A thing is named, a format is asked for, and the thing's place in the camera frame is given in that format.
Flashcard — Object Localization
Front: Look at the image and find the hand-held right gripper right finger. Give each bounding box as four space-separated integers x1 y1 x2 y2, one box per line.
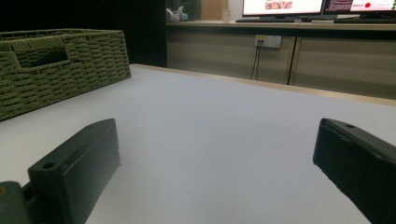
312 118 396 224

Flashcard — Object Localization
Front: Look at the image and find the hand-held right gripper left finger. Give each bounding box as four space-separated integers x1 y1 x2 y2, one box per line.
27 118 121 224

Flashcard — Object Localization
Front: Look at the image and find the green woven basket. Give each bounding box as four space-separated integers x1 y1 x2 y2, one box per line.
0 28 132 122

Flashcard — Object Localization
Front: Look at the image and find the long wooden desk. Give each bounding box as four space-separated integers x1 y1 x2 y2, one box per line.
166 20 396 101

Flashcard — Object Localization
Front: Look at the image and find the black keyboard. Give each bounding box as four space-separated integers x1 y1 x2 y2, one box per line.
235 17 297 23
333 18 396 24

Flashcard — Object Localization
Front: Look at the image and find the black curtain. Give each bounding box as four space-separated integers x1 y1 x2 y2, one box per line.
0 0 167 68

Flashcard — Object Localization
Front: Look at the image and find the computer monitor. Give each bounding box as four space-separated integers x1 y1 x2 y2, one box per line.
242 0 325 17
323 0 396 15

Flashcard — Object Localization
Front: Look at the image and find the tissue box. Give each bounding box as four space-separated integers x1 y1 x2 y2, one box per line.
166 7 181 22

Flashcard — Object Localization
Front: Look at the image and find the wooden door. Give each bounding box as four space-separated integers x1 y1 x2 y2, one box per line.
200 0 229 21

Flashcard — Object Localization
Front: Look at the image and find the black power cable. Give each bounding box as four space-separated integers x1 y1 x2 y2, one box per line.
249 41 261 80
255 41 263 80

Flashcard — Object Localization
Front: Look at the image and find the white wall socket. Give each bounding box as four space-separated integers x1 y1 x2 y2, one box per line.
255 35 282 49

